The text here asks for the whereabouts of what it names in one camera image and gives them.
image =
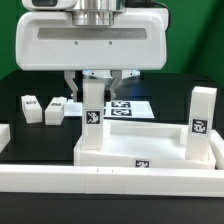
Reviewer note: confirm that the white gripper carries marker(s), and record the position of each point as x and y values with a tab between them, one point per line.
51	41

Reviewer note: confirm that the white desk tabletop tray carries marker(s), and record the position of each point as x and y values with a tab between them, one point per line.
141	145

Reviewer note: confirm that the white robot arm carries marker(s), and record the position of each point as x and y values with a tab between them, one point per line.
91	13

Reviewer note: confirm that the white marker sheet with tags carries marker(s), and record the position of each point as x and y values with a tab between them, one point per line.
117	108

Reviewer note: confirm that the white left fence block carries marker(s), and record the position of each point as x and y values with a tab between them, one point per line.
4	136

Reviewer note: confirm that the white fence block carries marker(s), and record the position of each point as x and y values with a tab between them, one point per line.
217	145
4	136

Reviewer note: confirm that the white front fence bar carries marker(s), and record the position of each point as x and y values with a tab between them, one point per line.
104	180

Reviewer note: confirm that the white right fence block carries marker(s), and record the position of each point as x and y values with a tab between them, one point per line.
217	145

